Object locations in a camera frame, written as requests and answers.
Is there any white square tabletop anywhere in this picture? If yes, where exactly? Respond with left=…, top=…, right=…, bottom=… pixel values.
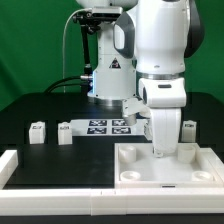
left=114, top=143, right=224, bottom=188

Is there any black cable bundle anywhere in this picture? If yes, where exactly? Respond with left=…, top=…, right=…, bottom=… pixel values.
left=43, top=75, right=88, bottom=94

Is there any black camera on mount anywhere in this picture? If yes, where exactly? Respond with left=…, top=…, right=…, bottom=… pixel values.
left=73, top=6, right=123, bottom=24

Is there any white marker sheet with tags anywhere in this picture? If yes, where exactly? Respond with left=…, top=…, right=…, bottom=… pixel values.
left=70, top=119, right=145, bottom=136

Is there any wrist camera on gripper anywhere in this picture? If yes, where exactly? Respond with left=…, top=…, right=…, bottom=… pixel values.
left=122, top=97, right=150, bottom=126

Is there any white obstacle wall left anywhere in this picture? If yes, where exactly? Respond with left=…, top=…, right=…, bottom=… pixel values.
left=0, top=150, right=18, bottom=190

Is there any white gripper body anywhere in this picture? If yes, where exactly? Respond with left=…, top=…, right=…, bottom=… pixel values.
left=138, top=78, right=186, bottom=153

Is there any white cable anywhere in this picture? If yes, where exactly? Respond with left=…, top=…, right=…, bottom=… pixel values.
left=62, top=8, right=88, bottom=94

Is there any white obstacle wall front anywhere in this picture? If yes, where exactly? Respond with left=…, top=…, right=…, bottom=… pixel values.
left=0, top=188, right=224, bottom=216

